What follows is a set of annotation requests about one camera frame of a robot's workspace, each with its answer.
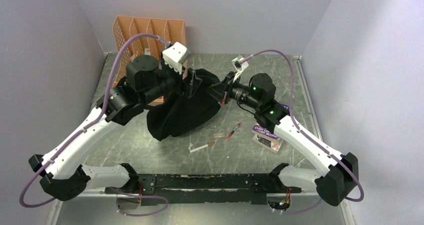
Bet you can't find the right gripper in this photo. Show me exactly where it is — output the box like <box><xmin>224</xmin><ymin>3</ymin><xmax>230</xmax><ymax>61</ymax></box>
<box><xmin>204</xmin><ymin>71</ymin><xmax>261</xmax><ymax>110</ymax></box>

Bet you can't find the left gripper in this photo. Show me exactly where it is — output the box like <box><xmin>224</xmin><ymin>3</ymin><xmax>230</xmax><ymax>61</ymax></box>
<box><xmin>140</xmin><ymin>49</ymin><xmax>202</xmax><ymax>105</ymax></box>

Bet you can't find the black student backpack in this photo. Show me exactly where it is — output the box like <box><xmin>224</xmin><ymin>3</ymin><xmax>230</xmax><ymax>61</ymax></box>
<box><xmin>146</xmin><ymin>68</ymin><xmax>221</xmax><ymax>141</ymax></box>

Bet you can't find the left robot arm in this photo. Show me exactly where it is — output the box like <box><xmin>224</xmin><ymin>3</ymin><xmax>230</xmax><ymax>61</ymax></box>
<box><xmin>29</xmin><ymin>55</ymin><xmax>202</xmax><ymax>201</ymax></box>

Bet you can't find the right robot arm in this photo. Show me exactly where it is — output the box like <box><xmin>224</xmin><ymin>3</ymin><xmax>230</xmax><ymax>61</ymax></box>
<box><xmin>207</xmin><ymin>72</ymin><xmax>359</xmax><ymax>206</ymax></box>

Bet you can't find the red pen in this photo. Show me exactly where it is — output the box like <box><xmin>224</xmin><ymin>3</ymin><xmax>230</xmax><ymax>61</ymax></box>
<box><xmin>225</xmin><ymin>121</ymin><xmax>242</xmax><ymax>141</ymax></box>

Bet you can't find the small brown eraser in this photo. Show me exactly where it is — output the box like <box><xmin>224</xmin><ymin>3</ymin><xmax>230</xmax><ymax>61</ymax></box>
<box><xmin>213</xmin><ymin>132</ymin><xmax>226</xmax><ymax>139</ymax></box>

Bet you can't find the white brown pen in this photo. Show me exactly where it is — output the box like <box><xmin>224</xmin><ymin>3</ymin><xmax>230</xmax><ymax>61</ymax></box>
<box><xmin>189</xmin><ymin>142</ymin><xmax>215</xmax><ymax>153</ymax></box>

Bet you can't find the purple storey treehouse book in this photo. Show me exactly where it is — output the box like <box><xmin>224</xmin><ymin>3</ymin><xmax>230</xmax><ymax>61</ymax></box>
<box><xmin>252</xmin><ymin>122</ymin><xmax>280</xmax><ymax>143</ymax></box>

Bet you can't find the peach plastic desk organizer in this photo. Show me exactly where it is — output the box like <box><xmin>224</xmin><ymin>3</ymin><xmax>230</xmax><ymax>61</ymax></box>
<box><xmin>112</xmin><ymin>16</ymin><xmax>187</xmax><ymax>87</ymax></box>

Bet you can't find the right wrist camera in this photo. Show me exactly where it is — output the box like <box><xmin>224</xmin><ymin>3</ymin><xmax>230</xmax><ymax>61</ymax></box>
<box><xmin>231</xmin><ymin>55</ymin><xmax>245</xmax><ymax>82</ymax></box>

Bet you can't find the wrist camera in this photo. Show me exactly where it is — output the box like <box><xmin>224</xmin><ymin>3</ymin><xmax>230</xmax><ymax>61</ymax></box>
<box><xmin>162</xmin><ymin>42</ymin><xmax>191</xmax><ymax>75</ymax></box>
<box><xmin>231</xmin><ymin>55</ymin><xmax>245</xmax><ymax>82</ymax></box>

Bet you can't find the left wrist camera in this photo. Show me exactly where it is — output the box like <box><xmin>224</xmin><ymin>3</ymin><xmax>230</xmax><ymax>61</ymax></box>
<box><xmin>162</xmin><ymin>42</ymin><xmax>191</xmax><ymax>75</ymax></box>

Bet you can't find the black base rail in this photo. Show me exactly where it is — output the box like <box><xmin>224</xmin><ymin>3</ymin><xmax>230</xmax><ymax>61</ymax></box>
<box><xmin>120</xmin><ymin>173</ymin><xmax>302</xmax><ymax>206</ymax></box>

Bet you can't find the aluminium frame rail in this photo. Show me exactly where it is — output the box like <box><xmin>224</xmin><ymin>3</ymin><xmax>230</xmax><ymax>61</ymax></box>
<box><xmin>54</xmin><ymin>173</ymin><xmax>347</xmax><ymax>198</ymax></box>

